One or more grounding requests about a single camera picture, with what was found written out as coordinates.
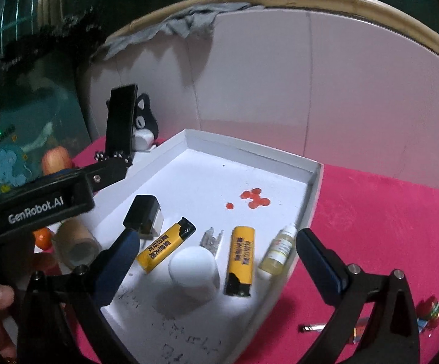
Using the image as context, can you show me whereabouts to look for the red green cylindrical can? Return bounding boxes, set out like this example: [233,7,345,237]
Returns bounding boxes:
[416,295,439,330]

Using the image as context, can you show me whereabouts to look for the blue binder clip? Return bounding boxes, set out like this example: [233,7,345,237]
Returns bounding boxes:
[417,318,433,338]

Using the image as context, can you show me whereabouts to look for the beige tape roll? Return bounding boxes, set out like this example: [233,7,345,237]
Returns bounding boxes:
[52,218,101,270]

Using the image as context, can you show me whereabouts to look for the black silver pen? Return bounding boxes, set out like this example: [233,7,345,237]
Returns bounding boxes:
[297,315,373,335]

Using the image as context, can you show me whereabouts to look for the yellow lighter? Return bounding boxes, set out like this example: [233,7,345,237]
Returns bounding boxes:
[136,217,196,274]
[224,226,255,298]

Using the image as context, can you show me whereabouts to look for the small eye drop bottle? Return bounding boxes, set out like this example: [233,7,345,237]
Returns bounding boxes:
[258,224,297,279]

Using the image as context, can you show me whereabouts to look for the black power adapter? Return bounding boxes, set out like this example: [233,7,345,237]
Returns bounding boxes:
[122,195,164,240]

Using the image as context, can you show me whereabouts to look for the white plastic cup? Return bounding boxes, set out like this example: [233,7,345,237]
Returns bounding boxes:
[169,246,220,302]

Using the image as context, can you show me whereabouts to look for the cartoon acrylic keychain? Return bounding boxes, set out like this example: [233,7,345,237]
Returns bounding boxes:
[200,227,224,258]

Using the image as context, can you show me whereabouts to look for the orange tangerine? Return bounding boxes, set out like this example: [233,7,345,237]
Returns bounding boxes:
[33,227,54,251]

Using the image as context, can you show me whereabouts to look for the red apple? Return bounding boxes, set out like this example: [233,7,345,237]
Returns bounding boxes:
[41,146,73,176]

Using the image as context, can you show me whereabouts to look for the pink red tablecloth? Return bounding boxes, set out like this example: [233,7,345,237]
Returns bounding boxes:
[83,134,439,363]

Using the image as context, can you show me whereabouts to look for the cartoon mouse poster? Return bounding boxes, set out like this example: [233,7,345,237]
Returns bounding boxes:
[0,84,90,196]

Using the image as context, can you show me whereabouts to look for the black smartphone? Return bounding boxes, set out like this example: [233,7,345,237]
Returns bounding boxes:
[105,85,138,157]

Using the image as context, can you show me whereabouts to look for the black cat phone stand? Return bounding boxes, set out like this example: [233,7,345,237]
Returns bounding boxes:
[95,93,159,167]

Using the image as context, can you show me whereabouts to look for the white cardboard tray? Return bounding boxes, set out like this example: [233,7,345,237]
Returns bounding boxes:
[80,130,323,363]

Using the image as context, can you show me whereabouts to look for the grey cloth on rail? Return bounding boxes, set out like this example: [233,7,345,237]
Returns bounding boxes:
[95,2,266,61]

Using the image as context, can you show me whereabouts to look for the bamboo rail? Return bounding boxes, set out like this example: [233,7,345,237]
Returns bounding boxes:
[107,0,439,56]

